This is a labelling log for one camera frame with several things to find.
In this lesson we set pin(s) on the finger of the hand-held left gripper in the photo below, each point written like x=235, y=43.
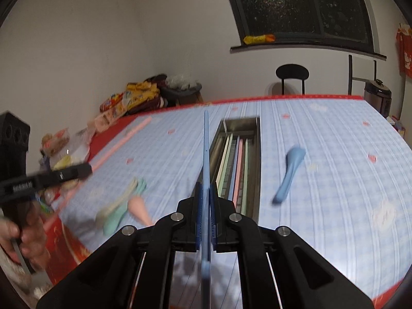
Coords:
x=67, y=173

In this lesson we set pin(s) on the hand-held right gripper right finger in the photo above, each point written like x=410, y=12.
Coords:
x=213, y=219

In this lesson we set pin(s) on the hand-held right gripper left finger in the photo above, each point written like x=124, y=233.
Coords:
x=198, y=219

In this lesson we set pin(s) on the blue chopstick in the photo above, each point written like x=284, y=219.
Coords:
x=234, y=173
x=206, y=154

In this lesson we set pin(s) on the metal utensil tray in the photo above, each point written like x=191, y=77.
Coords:
x=254, y=154

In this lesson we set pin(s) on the person's left hand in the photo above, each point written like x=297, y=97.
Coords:
x=35, y=241

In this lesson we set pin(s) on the clear plastic bag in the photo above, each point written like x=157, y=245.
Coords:
x=79, y=146
x=180, y=82

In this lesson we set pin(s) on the orange print snack pack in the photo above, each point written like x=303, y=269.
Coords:
x=54, y=140

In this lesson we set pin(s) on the white spoon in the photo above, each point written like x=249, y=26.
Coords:
x=105, y=214

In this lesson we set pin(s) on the white chopstick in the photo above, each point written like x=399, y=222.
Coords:
x=223, y=161

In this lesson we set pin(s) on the pink spoon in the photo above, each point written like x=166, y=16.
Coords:
x=138, y=209

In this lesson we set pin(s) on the white orange carton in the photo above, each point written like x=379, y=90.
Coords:
x=103, y=120

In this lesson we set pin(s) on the green spoon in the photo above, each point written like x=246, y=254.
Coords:
x=114, y=220

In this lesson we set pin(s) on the orange snack bag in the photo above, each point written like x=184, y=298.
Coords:
x=111, y=103

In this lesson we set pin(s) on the blue spoon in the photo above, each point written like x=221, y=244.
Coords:
x=294, y=157

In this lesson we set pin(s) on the yellow snack bag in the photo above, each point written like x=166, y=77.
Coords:
x=141, y=95

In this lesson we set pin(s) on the grey bin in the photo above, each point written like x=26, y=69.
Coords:
x=180, y=95

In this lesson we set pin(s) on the black chair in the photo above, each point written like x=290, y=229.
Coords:
x=292, y=71

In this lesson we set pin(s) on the yellow orange cloth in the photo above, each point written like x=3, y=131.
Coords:
x=257, y=39

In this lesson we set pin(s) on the black metal rack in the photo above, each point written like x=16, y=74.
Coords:
x=350, y=74

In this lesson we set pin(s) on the dark rice cooker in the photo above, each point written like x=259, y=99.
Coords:
x=378, y=98

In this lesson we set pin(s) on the dark window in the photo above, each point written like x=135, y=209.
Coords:
x=289, y=6

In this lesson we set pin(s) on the red wall poster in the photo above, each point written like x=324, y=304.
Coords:
x=406, y=51

